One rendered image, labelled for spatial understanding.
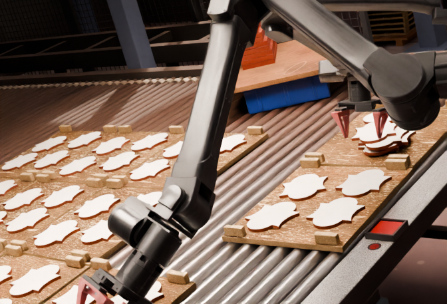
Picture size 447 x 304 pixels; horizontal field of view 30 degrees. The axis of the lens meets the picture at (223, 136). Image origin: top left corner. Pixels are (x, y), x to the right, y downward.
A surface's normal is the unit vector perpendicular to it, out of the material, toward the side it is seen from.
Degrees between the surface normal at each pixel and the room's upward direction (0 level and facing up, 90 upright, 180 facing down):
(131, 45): 90
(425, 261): 0
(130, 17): 90
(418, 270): 0
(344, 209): 0
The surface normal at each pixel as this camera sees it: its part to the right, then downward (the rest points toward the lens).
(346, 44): -0.48, -0.43
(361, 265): -0.25, -0.91
